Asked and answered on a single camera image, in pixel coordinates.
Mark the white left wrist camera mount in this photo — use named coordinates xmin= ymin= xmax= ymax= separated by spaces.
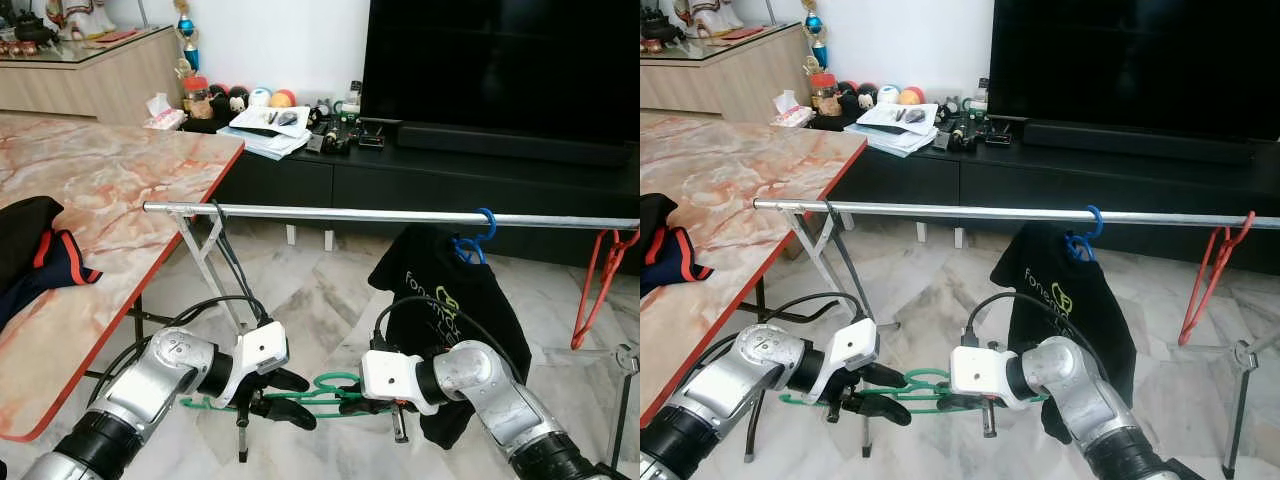
xmin=215 ymin=320 xmax=291 ymax=406
xmin=808 ymin=318 xmax=881 ymax=404

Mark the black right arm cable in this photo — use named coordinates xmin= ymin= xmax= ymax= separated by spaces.
xmin=373 ymin=295 xmax=526 ymax=373
xmin=962 ymin=288 xmax=1116 ymax=376

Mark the black printed T-shirt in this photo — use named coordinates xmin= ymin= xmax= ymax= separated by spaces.
xmin=367 ymin=222 xmax=533 ymax=451
xmin=990 ymin=222 xmax=1138 ymax=446

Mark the black soundbar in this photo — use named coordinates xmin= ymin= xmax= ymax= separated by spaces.
xmin=397 ymin=122 xmax=633 ymax=168
xmin=1022 ymin=120 xmax=1256 ymax=166

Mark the black TV console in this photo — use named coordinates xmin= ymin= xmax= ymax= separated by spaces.
xmin=808 ymin=108 xmax=1280 ymax=276
xmin=183 ymin=110 xmax=641 ymax=276

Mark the marble table with red edge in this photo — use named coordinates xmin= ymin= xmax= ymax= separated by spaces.
xmin=0 ymin=112 xmax=246 ymax=443
xmin=640 ymin=112 xmax=869 ymax=431

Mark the dark jersey with red trim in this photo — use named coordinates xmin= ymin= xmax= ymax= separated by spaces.
xmin=640 ymin=225 xmax=716 ymax=299
xmin=0 ymin=228 xmax=103 ymax=331

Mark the large black television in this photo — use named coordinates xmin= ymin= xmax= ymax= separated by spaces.
xmin=360 ymin=0 xmax=641 ymax=146
xmin=988 ymin=0 xmax=1280 ymax=141

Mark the red-lidded jar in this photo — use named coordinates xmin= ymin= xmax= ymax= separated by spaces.
xmin=810 ymin=72 xmax=841 ymax=116
xmin=183 ymin=73 xmax=214 ymax=119

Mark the silver metal clothes rack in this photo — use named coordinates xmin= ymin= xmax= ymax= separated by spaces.
xmin=143 ymin=200 xmax=641 ymax=471
xmin=753 ymin=198 xmax=1280 ymax=466

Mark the white tissue box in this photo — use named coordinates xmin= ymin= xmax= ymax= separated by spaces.
xmin=143 ymin=92 xmax=189 ymax=131
xmin=772 ymin=90 xmax=816 ymax=129

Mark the green plastic hanger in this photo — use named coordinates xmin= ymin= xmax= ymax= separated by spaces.
xmin=778 ymin=368 xmax=1046 ymax=416
xmin=180 ymin=370 xmax=401 ymax=419

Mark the light wooden cabinet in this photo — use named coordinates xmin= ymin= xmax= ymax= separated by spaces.
xmin=640 ymin=22 xmax=813 ymax=119
xmin=0 ymin=25 xmax=186 ymax=126

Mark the stack of white papers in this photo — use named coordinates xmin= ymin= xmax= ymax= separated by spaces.
xmin=845 ymin=102 xmax=941 ymax=158
xmin=217 ymin=103 xmax=313 ymax=161

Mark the white ceramic figurine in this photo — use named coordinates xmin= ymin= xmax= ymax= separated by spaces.
xmin=45 ymin=0 xmax=116 ymax=41
xmin=672 ymin=0 xmax=736 ymax=39

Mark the pile of small electronics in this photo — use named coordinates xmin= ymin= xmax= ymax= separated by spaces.
xmin=935 ymin=78 xmax=1013 ymax=151
xmin=305 ymin=80 xmax=389 ymax=156

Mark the gold and blue trophy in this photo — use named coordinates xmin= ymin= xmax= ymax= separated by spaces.
xmin=800 ymin=0 xmax=831 ymax=71
xmin=172 ymin=0 xmax=201 ymax=73

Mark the dark metal ornament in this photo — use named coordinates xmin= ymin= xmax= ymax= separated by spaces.
xmin=640 ymin=8 xmax=686 ymax=51
xmin=0 ymin=8 xmax=61 ymax=56

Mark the blue plastic hanger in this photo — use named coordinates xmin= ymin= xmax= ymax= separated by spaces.
xmin=1063 ymin=205 xmax=1104 ymax=263
xmin=452 ymin=207 xmax=498 ymax=266

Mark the red plastic hanger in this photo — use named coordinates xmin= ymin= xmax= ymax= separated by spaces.
xmin=1178 ymin=210 xmax=1256 ymax=348
xmin=570 ymin=226 xmax=641 ymax=351

